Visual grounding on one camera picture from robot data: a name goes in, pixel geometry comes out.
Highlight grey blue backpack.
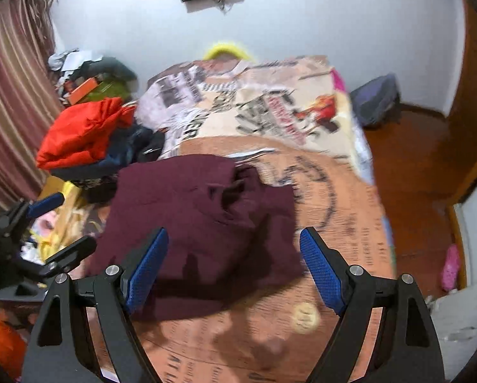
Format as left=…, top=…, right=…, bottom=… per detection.
left=349, top=74, right=402, bottom=128

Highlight green patterned box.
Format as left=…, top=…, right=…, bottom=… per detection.
left=85, top=82, right=137, bottom=102

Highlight red orange garment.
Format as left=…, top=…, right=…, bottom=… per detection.
left=36, top=96, right=135, bottom=170

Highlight yellow orange fleece blanket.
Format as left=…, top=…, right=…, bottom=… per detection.
left=31, top=176, right=103, bottom=264

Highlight pink slipper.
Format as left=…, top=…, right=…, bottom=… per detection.
left=441, top=244, right=462, bottom=291

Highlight orange plastic bag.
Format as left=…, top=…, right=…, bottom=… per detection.
left=0, top=311, right=26, bottom=378

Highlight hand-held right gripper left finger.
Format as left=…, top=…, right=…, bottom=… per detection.
left=21, top=227, right=169, bottom=383

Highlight orange box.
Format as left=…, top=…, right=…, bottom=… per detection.
left=69, top=78, right=99, bottom=104

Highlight striped curtain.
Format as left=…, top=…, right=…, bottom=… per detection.
left=0, top=0, right=65, bottom=208

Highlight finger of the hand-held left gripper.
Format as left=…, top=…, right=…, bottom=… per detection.
left=0, top=192, right=65, bottom=240
left=13, top=235, right=98, bottom=284

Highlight dark blue folded clothes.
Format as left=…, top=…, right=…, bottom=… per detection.
left=99, top=124, right=165, bottom=168

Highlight pile of mixed clutter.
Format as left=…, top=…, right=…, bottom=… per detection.
left=49, top=50, right=137, bottom=84

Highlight black patterned folded cloth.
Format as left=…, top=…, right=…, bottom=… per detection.
left=51, top=165, right=119, bottom=204

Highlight maroon shirt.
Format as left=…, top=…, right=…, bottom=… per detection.
left=83, top=154, right=305, bottom=322

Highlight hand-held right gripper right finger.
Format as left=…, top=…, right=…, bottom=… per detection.
left=299, top=227, right=447, bottom=383

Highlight white cloth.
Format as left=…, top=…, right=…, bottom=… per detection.
left=424, top=283, right=477, bottom=344

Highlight printed bed sheet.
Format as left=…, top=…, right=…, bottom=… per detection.
left=131, top=54, right=397, bottom=383

